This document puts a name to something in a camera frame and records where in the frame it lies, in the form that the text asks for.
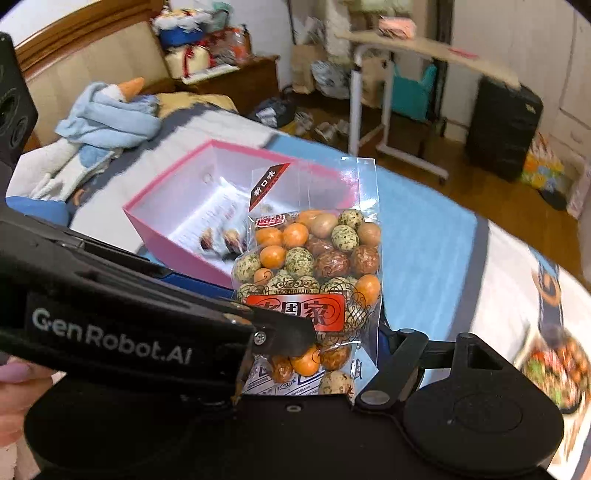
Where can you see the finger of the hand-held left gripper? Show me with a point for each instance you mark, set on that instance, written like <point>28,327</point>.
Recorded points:
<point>115,259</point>
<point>284,337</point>

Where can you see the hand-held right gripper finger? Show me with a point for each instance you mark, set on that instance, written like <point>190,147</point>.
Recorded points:
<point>401,360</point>

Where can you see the pink cardboard box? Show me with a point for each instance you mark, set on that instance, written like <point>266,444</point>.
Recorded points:
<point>175,251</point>

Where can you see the large cream noodle bag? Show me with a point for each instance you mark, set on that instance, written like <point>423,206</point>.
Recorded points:
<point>545,374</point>

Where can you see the person's left hand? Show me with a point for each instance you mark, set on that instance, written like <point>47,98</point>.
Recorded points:
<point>18,383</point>

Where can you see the white paper sheet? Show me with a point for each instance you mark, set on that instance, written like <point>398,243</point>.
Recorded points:
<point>203,217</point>

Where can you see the road print bedsheet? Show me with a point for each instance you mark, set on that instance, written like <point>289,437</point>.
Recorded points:
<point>425,249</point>

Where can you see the light blue blanket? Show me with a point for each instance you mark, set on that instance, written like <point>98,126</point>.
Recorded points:
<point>106,120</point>

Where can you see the yellow pillow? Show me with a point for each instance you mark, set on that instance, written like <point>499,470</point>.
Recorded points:
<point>194,101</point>

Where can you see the wooden nightstand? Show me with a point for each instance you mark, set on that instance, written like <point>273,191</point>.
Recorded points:
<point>235,87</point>

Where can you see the wooden padded headboard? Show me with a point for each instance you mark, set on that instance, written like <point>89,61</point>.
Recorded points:
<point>92,50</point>

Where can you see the pair of slippers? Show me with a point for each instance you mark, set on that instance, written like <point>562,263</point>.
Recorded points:
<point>323,129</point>

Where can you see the cream bag with red ribbon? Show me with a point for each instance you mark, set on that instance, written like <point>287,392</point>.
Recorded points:
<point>189,60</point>

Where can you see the black bag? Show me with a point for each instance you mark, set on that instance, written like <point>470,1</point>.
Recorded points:
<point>272,110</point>

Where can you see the colourful gift bag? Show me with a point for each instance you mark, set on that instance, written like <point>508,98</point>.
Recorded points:
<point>542,166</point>

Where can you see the tall white plastic bag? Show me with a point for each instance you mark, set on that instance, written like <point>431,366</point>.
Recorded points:
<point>581,194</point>

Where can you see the orange bottle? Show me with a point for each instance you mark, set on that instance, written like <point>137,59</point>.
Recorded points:
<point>240,44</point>

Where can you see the black suitcase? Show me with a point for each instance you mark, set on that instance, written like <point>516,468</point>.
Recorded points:
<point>503,129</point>

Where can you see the teal shopping bag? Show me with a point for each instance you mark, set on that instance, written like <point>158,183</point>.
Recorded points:
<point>413,99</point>

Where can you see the white printed plastic bag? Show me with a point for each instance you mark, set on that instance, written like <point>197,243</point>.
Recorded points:
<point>330,78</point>

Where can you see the brown paper bag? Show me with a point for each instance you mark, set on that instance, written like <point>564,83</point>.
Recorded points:
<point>304,69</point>
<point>374,83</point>

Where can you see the red card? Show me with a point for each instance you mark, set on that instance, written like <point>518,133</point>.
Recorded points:
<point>464,53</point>

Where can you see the wooden overbed table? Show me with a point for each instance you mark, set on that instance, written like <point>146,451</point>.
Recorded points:
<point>415,46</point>

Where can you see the hanging cream fleece garment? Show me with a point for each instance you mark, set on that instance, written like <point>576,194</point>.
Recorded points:
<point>337,18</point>

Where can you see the pink tissue box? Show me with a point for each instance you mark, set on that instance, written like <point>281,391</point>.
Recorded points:
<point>397,26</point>

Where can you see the white wardrobe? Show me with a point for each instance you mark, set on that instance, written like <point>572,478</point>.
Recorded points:
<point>508,27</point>

